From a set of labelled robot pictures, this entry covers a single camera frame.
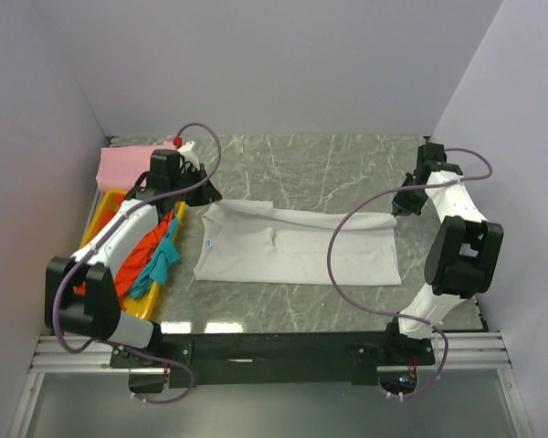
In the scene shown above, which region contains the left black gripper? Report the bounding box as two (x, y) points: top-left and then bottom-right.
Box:
(170, 163), (222, 207)

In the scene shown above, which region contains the white t shirt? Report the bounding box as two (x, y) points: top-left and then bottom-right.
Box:
(194, 200), (402, 287)

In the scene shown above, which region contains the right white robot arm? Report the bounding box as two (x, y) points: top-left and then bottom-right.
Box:
(382, 142), (504, 364)

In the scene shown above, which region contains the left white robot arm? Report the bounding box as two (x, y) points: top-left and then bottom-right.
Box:
(44, 142), (222, 367)

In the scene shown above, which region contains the teal t shirt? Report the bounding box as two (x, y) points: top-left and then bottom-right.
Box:
(129, 214), (181, 299)

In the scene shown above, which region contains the folded pink t shirt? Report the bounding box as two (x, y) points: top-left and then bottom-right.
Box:
(96, 142), (176, 193)

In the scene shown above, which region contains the orange t shirt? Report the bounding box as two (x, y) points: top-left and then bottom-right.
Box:
(72, 212), (174, 305)

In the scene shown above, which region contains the yellow plastic bin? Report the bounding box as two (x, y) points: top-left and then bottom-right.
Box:
(93, 202), (186, 319)

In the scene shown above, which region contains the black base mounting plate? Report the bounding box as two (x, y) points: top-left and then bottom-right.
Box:
(110, 324), (435, 389)

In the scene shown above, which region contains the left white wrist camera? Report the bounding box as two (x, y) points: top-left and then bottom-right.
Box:
(173, 136), (202, 168)

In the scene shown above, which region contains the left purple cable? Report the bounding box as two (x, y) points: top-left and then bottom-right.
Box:
(53, 121), (223, 405)

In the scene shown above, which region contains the purple cable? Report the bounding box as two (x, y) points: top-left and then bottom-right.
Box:
(326, 146), (494, 399)
(53, 121), (223, 405)

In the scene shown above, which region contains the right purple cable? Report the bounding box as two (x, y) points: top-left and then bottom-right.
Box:
(326, 146), (494, 399)

